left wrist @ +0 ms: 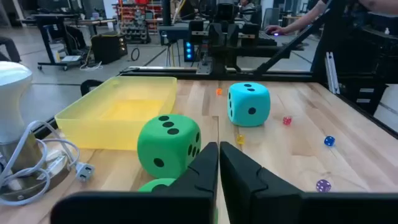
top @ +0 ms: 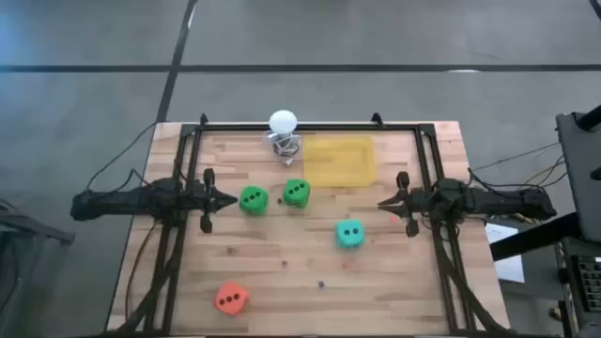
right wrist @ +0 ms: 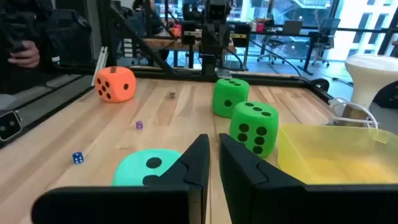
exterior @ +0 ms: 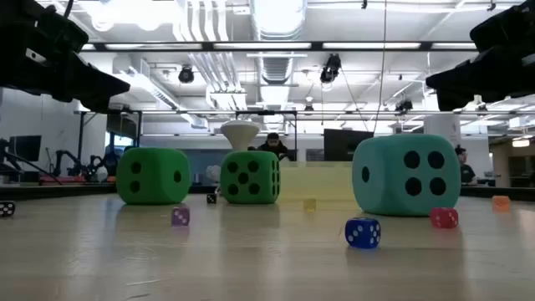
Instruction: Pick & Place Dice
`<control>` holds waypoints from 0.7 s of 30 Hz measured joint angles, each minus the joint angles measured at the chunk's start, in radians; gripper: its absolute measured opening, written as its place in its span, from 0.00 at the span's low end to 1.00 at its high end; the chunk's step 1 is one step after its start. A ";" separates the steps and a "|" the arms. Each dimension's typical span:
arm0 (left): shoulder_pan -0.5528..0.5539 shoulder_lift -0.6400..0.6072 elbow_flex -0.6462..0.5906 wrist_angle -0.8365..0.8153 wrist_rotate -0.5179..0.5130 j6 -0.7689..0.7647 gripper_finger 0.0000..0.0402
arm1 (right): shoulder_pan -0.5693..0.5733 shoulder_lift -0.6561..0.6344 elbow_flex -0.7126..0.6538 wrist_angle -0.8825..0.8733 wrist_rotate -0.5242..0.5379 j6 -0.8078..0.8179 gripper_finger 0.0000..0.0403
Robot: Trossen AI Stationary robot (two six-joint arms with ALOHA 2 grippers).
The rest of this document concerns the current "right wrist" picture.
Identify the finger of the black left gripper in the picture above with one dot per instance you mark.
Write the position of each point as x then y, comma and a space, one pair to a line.
223, 39
208, 39

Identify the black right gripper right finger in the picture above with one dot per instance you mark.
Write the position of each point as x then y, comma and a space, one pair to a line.
236, 168

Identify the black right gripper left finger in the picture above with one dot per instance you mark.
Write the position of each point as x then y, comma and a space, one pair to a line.
199, 161

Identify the large green foam die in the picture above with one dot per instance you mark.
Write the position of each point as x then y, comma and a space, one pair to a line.
253, 130
230, 98

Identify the small black die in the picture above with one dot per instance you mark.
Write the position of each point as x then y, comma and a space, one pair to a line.
172, 95

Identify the large teal foam die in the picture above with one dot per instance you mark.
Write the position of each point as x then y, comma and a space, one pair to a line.
133, 168

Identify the small purple die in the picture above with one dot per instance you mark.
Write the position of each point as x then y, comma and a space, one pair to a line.
139, 125

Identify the large orange foam die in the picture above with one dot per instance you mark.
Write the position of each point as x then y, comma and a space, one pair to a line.
115, 84

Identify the small blue die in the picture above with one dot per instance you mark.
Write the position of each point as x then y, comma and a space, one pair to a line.
77, 158

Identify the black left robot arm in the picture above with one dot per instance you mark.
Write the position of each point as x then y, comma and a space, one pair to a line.
208, 63

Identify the grey laptop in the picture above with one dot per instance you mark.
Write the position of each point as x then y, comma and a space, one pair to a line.
292, 28

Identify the white plastic strip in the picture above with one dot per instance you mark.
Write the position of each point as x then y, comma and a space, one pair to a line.
100, 65

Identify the yellow translucent plastic bin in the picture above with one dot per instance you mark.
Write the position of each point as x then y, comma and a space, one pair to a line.
335, 155

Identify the grey office chair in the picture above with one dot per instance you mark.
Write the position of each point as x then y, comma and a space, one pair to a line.
329, 28

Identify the black office desk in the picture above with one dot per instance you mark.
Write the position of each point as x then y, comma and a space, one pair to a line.
342, 30

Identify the person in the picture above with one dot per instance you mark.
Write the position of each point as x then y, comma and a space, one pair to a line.
62, 37

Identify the white mushroom-shaped lamp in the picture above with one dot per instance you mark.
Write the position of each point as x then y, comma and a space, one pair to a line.
370, 77

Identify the person's hand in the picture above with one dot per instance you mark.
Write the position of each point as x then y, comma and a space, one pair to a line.
25, 56

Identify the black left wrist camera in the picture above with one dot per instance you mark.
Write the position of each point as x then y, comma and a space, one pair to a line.
217, 11

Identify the black aluminium table frame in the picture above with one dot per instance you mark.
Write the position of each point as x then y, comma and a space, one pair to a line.
267, 81

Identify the black table-level camera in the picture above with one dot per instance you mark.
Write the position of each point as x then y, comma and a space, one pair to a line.
9, 126

